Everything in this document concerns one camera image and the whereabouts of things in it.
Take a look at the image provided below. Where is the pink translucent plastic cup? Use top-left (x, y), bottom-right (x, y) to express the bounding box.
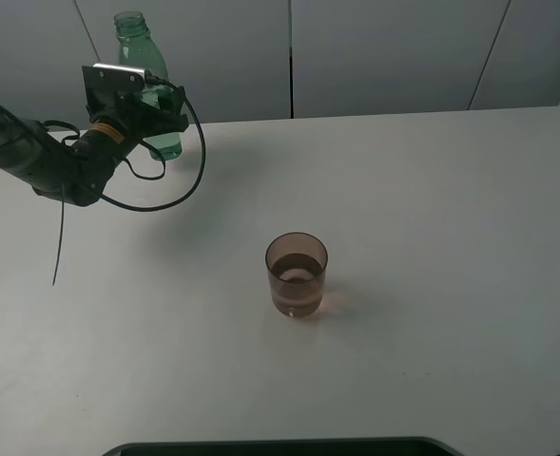
top-left (264, 232), bottom-right (329, 318)

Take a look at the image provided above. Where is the green transparent plastic water bottle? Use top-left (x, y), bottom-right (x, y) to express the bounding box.
top-left (113, 11), bottom-right (183, 161)

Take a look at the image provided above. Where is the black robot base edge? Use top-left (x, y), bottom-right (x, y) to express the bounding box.
top-left (106, 437), bottom-right (458, 456)

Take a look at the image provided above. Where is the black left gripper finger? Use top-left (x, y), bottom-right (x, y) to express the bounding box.
top-left (158, 85), bottom-right (183, 114)
top-left (140, 109), bottom-right (187, 138)

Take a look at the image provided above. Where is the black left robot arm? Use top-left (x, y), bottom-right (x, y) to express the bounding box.
top-left (0, 86), bottom-right (193, 213)

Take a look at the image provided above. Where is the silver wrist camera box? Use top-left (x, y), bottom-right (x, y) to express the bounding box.
top-left (82, 63), bottom-right (149, 100)

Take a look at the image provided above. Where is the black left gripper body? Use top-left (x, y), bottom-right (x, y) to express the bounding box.
top-left (87, 94), bottom-right (165, 160)

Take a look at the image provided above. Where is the black camera cable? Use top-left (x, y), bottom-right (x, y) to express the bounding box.
top-left (52, 75), bottom-right (207, 287)

